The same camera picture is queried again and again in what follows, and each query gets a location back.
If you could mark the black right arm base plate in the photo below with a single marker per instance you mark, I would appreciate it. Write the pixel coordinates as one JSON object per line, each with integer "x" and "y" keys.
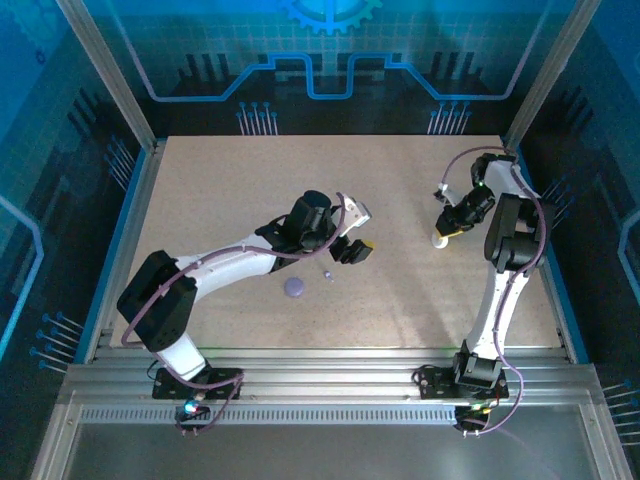
{"x": 435, "y": 385}

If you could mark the aluminium corner post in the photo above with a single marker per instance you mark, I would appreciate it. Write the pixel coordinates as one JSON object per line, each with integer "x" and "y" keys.
{"x": 107, "y": 75}
{"x": 550, "y": 75}

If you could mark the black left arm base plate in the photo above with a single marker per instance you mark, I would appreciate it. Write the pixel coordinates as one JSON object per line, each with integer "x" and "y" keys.
{"x": 225, "y": 382}

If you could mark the blue table edge strip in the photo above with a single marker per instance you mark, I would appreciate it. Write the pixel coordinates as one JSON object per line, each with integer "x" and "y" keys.
{"x": 562, "y": 300}

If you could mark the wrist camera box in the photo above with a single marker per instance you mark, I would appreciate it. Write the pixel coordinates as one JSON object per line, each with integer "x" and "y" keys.
{"x": 360, "y": 212}
{"x": 444, "y": 192}

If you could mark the white earbud charging case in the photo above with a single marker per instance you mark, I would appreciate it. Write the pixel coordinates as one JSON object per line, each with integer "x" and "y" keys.
{"x": 440, "y": 243}

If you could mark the aluminium table side rail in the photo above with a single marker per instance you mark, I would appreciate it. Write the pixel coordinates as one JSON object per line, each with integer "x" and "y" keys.
{"x": 142, "y": 200}
{"x": 545, "y": 280}

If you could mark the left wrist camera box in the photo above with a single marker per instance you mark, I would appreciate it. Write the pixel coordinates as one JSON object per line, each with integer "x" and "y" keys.
{"x": 360, "y": 212}

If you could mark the small LED controller board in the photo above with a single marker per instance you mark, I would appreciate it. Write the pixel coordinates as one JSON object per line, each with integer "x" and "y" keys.
{"x": 192, "y": 409}
{"x": 475, "y": 410}

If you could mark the grey metal platform panel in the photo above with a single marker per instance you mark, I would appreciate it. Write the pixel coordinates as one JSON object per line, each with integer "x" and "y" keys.
{"x": 325, "y": 450}

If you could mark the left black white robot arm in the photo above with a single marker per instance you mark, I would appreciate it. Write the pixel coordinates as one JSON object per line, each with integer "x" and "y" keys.
{"x": 225, "y": 262}

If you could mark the aluminium frame beam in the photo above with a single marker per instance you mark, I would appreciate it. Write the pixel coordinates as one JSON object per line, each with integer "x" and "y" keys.
{"x": 325, "y": 380}

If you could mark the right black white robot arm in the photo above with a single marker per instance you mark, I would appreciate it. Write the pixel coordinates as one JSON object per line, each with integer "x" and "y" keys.
{"x": 500, "y": 310}

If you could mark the purple earbud charging case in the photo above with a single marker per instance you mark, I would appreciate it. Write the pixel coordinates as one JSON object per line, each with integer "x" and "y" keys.
{"x": 294, "y": 287}

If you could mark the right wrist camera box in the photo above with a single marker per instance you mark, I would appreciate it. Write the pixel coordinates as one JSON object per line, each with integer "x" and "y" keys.
{"x": 444, "y": 192}

